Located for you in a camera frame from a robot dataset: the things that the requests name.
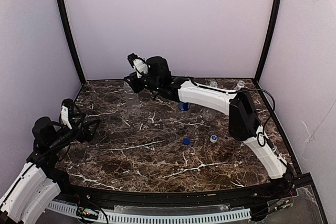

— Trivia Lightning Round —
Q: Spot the right black frame post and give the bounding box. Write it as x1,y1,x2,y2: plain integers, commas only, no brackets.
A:
254,0,281,83

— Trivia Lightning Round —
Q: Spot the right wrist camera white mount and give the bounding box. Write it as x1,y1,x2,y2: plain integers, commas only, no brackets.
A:
128,53,148,79

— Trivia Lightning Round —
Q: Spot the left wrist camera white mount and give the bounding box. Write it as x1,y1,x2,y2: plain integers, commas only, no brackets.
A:
59,99,74,130

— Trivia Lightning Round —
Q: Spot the black front table rail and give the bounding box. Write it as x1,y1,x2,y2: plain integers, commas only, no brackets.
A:
54,168,302,209

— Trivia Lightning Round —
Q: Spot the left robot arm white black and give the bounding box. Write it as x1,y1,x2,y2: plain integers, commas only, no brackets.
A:
1,116,100,223

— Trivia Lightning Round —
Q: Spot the pepsi label bottle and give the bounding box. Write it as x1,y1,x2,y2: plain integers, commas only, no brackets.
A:
178,102,190,112

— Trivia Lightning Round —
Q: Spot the black frame post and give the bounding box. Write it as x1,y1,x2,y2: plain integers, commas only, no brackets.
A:
56,0,86,85
254,0,281,83

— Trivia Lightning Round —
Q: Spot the clear plastic bottle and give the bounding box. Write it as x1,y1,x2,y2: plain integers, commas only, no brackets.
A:
234,80,245,91

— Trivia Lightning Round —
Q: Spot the left camera black cable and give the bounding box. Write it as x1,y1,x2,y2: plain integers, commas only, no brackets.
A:
34,99,86,162

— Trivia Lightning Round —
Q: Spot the camera black cable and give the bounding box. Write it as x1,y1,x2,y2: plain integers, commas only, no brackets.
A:
34,99,86,162
191,78,276,147

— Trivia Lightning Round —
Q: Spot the white slotted cable duct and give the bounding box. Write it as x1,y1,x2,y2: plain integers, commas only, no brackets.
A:
47,200,251,224

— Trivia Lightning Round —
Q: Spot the solid blue bottle cap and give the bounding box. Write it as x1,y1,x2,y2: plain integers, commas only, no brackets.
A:
183,138,191,146

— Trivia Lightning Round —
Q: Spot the blue label water bottle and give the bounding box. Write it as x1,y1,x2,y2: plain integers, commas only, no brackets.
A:
202,79,218,121

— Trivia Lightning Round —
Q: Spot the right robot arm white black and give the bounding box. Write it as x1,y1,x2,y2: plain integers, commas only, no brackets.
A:
124,54,293,182

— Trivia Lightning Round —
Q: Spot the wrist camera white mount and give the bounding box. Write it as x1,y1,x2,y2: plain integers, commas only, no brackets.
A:
128,53,148,79
59,99,74,130

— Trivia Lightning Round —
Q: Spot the right camera black cable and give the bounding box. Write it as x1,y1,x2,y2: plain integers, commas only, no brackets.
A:
191,78,276,147

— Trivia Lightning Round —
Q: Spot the left black frame post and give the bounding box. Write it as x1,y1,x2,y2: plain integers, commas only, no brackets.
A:
56,0,86,85

